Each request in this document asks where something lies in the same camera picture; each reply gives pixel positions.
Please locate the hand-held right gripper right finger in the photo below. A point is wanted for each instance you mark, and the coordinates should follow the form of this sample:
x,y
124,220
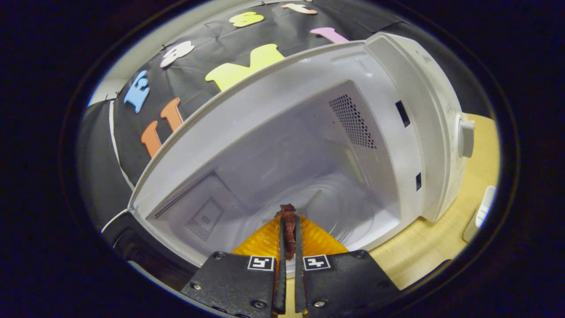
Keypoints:
x,y
300,287

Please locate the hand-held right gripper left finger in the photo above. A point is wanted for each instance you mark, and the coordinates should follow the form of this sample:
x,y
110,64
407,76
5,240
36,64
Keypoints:
x,y
280,291

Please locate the small white rectangular dish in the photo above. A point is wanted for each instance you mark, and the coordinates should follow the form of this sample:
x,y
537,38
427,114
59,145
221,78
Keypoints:
x,y
481,212

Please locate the white microwave oven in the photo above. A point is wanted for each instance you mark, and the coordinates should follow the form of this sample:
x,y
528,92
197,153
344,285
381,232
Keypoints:
x,y
273,145

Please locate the glass microwave turntable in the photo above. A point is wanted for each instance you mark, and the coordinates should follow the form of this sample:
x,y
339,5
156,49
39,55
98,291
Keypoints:
x,y
353,212

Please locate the brown roasted meat piece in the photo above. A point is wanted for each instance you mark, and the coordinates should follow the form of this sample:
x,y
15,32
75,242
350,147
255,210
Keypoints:
x,y
289,229

